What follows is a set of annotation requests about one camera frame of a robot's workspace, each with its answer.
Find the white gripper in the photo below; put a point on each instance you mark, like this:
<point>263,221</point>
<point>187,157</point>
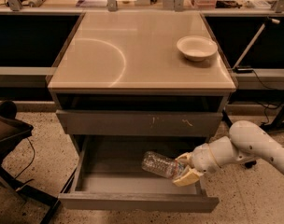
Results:
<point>202,160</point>

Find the clear plastic water bottle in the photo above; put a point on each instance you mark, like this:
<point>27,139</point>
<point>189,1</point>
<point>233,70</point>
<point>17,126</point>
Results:
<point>160,165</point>

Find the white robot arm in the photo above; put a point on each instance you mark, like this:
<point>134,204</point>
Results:
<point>246,142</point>

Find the open grey lower drawer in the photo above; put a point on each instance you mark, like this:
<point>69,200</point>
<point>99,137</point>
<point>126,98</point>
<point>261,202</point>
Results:
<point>109,176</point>

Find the closed grey upper drawer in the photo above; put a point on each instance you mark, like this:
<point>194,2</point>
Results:
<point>144,123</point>

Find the white rod with black base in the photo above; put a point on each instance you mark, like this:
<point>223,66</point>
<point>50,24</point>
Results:
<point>253,40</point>

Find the white ceramic bowl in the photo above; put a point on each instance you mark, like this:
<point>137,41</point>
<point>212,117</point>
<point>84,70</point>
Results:
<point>196,48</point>

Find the dark chair seat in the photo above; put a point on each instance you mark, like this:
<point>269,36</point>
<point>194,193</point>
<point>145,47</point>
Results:
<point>12,131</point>

